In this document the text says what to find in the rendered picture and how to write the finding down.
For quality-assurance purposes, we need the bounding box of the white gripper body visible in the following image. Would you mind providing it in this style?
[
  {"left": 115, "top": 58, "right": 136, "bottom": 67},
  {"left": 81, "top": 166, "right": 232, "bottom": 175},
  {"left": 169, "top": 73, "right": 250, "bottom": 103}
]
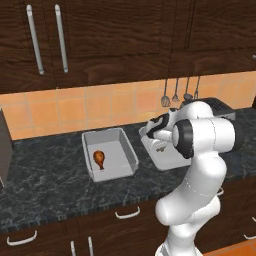
[{"left": 153, "top": 130, "right": 175, "bottom": 143}]

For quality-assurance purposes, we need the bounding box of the brown chicken drumstick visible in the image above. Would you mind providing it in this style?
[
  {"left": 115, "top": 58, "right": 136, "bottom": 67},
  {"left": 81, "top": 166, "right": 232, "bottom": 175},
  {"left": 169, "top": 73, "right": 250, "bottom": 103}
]
[{"left": 92, "top": 149, "right": 107, "bottom": 171}]

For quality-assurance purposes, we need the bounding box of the hanging slotted spatula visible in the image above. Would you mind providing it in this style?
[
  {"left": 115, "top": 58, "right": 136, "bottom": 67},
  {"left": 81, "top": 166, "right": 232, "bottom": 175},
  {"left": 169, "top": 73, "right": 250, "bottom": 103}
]
[{"left": 160, "top": 78, "right": 172, "bottom": 109}]

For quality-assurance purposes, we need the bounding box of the hanging grey ladle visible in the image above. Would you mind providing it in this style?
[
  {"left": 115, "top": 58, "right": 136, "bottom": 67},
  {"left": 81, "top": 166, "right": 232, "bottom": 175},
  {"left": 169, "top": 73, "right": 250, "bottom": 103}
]
[{"left": 182, "top": 76, "right": 194, "bottom": 102}]

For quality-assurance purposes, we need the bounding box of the hanging grey fork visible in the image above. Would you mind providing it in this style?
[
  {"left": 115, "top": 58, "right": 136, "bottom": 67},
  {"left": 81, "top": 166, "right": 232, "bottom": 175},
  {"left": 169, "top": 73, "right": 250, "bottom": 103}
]
[{"left": 193, "top": 76, "right": 202, "bottom": 101}]

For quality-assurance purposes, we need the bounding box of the black toaster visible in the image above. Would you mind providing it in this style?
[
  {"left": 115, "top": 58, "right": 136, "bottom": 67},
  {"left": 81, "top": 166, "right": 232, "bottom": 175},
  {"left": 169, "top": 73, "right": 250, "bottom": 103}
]
[{"left": 199, "top": 97, "right": 237, "bottom": 122}]

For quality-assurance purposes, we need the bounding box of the dark wood drawer front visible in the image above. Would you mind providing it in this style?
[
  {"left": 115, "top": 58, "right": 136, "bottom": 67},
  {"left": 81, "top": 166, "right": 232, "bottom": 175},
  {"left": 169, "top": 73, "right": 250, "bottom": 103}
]
[
  {"left": 194, "top": 206, "right": 256, "bottom": 254},
  {"left": 75, "top": 199, "right": 162, "bottom": 238},
  {"left": 0, "top": 220, "right": 66, "bottom": 256},
  {"left": 215, "top": 175, "right": 256, "bottom": 218}
]

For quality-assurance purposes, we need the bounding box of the dark wood cupboard door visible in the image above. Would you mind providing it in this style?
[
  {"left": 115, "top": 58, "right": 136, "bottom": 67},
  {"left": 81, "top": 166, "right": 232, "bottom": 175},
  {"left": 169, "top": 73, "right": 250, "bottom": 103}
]
[
  {"left": 49, "top": 0, "right": 175, "bottom": 90},
  {"left": 0, "top": 0, "right": 57, "bottom": 95},
  {"left": 170, "top": 0, "right": 256, "bottom": 80}
]

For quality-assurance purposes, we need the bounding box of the dark wood base door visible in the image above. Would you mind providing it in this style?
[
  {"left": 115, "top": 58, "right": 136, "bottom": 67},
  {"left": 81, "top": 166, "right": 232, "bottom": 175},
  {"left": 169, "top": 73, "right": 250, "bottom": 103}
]
[
  {"left": 63, "top": 233, "right": 84, "bottom": 256},
  {"left": 81, "top": 223, "right": 171, "bottom": 256}
]

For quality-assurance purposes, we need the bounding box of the grey appliance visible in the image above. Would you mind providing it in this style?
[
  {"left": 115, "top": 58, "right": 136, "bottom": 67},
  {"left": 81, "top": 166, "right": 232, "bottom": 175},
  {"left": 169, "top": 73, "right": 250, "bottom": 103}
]
[{"left": 0, "top": 107, "right": 15, "bottom": 188}]

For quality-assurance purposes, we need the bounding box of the long silver cupboard handle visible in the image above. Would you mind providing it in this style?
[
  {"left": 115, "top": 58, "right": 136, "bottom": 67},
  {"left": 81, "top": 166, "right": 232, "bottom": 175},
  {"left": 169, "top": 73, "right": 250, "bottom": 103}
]
[
  {"left": 25, "top": 4, "right": 45, "bottom": 76},
  {"left": 54, "top": 3, "right": 70, "bottom": 74}
]

